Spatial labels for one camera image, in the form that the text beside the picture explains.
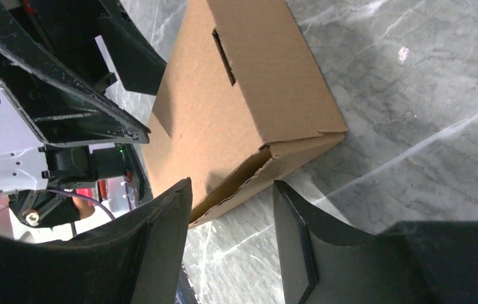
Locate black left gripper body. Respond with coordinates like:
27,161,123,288
0,1,117,93

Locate brown cardboard paper box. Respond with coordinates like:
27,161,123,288
143,1,347,227

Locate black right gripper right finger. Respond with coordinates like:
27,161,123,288
273,180,478,303

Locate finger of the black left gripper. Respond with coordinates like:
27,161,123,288
0,0,151,148
96,0,167,96

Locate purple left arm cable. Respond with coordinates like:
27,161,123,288
46,189,135,221

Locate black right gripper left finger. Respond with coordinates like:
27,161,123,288
0,178,192,303

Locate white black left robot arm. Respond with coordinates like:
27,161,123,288
0,1,167,228

